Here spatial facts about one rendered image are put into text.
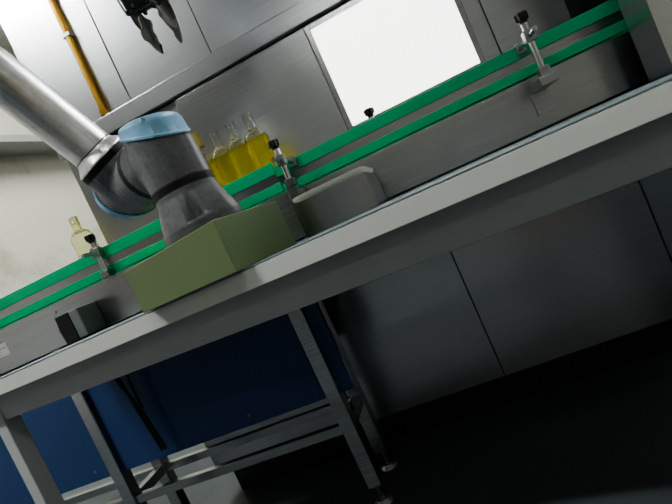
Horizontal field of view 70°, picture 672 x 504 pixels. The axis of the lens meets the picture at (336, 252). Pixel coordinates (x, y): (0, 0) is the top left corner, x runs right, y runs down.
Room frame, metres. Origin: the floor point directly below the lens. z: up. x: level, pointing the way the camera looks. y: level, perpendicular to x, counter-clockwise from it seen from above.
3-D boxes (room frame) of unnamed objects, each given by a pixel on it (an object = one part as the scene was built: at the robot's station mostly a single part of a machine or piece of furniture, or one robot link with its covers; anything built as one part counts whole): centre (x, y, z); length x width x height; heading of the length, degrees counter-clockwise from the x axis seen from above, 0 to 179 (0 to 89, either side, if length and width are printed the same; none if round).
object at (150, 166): (0.88, 0.21, 1.00); 0.13 x 0.12 x 0.14; 48
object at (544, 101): (1.11, -0.60, 0.90); 0.17 x 0.05 x 0.23; 167
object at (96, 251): (1.34, 0.62, 0.94); 0.07 x 0.04 x 0.13; 167
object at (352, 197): (1.16, -0.07, 0.79); 0.27 x 0.17 x 0.08; 167
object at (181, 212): (0.88, 0.20, 0.88); 0.15 x 0.15 x 0.10
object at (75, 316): (1.35, 0.73, 0.79); 0.08 x 0.08 x 0.08; 77
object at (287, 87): (1.47, -0.17, 1.15); 0.90 x 0.03 x 0.34; 77
